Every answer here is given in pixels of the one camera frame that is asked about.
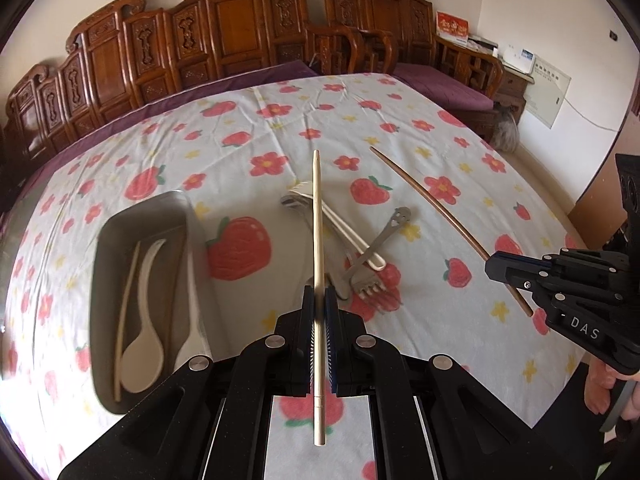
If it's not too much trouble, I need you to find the carved wooden sofa bench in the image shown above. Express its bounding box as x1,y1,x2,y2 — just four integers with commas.
0,0,368,171

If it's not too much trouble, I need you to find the large cream plastic spoon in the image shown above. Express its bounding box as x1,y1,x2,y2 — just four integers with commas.
119,238,168,395

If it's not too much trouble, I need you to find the grey fork with holed handle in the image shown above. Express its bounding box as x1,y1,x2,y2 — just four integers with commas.
342,206,413,297

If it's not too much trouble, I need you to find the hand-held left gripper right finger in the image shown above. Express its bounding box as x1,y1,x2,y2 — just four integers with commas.
325,285,596,480

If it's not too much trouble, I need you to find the rectangular metal tray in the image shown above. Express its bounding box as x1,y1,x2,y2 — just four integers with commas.
90,190,223,416

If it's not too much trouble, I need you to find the carved wooden armchair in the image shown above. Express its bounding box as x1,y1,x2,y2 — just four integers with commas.
322,0,503,141

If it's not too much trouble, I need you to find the red card on cabinet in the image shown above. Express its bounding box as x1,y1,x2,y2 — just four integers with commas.
435,11,471,43

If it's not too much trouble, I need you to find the grey plastic bag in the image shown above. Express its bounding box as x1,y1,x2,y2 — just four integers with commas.
487,105,521,151

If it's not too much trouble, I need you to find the purple armchair cushion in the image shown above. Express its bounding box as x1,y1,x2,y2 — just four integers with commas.
392,62,496,111

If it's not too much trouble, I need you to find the light wooden chopstick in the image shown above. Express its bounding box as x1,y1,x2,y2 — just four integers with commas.
311,149,328,447
114,241,141,403

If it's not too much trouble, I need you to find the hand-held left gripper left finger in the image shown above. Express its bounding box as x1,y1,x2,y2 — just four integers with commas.
57,285,316,480

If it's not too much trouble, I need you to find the white wall cable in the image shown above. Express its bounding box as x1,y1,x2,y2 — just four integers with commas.
565,97,628,133

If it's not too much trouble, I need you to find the slim cream plastic spoon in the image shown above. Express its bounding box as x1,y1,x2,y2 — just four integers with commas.
172,250,206,371

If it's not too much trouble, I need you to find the brown wooden chopstick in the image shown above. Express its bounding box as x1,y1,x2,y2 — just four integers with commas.
370,146,535,317

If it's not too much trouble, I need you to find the floral strawberry tablecloth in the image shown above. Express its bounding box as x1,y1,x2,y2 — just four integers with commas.
0,72,588,480

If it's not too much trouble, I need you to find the white box on side table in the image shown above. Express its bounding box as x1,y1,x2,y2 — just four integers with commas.
467,35,501,58

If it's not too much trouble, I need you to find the purple bench cushion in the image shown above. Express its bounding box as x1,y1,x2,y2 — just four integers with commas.
0,60,321,196

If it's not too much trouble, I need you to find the brown board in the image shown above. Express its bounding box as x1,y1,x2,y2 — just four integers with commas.
567,162,625,251

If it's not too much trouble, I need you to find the person's right hand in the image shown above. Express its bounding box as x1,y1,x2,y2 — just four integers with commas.
585,360,640,423

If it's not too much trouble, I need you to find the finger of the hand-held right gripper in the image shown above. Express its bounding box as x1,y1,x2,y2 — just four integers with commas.
484,257,572,319
492,250,631,284

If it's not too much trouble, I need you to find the white wall panel door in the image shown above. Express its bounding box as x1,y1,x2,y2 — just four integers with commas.
522,57,572,130

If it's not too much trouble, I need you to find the wire-handled steel fork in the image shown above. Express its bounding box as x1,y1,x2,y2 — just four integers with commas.
287,182,387,273

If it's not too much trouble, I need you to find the white desk device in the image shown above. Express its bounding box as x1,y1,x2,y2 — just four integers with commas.
500,45,536,73

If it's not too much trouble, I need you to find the wooden side table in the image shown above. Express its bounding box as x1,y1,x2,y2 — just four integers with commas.
492,65,536,121

